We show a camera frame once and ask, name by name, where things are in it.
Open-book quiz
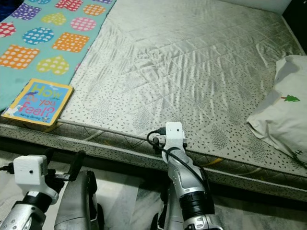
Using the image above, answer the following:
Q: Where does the dark bed base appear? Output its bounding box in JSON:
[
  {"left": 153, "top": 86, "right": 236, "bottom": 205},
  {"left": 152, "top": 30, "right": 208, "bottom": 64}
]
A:
[{"left": 0, "top": 137, "right": 307, "bottom": 211}]

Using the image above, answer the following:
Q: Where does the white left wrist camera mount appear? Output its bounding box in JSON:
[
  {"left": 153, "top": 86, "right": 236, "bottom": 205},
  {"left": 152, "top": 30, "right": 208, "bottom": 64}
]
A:
[{"left": 13, "top": 154, "right": 58, "bottom": 204}]

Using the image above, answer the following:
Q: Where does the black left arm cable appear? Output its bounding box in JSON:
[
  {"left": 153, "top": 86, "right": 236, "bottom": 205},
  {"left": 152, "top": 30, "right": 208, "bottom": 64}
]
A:
[{"left": 0, "top": 164, "right": 16, "bottom": 174}]

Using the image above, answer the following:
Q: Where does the dark tufted headboard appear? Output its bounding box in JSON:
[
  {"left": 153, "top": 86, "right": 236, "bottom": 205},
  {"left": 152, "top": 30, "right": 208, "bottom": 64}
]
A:
[{"left": 282, "top": 0, "right": 307, "bottom": 48}]

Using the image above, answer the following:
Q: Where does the white pillow with green tree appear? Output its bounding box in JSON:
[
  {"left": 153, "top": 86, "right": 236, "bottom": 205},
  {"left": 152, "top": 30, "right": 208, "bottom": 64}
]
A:
[{"left": 246, "top": 55, "right": 307, "bottom": 168}]

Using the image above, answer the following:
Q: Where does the blue fabric item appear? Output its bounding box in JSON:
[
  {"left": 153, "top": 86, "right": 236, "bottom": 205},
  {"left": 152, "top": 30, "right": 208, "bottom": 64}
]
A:
[{"left": 0, "top": 0, "right": 24, "bottom": 22}]

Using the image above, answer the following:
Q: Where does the blue yellow children's book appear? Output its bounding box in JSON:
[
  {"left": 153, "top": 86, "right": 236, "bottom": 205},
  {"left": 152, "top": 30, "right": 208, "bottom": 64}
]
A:
[{"left": 1, "top": 78, "right": 74, "bottom": 132}]

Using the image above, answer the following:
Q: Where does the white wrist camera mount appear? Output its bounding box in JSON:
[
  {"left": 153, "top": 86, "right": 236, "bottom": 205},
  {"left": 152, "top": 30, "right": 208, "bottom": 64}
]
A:
[
  {"left": 165, "top": 122, "right": 186, "bottom": 149},
  {"left": 13, "top": 154, "right": 58, "bottom": 204}
]

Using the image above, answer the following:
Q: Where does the teal mat with coloured shapes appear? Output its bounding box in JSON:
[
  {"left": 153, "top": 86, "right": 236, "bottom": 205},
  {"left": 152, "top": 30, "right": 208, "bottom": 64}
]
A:
[{"left": 0, "top": 0, "right": 117, "bottom": 113}]

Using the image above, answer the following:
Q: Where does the silver quilted mattress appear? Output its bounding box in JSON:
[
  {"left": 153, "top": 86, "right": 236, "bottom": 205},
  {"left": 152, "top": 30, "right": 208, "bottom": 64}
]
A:
[{"left": 0, "top": 0, "right": 307, "bottom": 190}]

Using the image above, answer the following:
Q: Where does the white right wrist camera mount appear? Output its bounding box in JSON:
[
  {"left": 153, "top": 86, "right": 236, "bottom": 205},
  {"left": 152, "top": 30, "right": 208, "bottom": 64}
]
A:
[{"left": 165, "top": 122, "right": 186, "bottom": 149}]

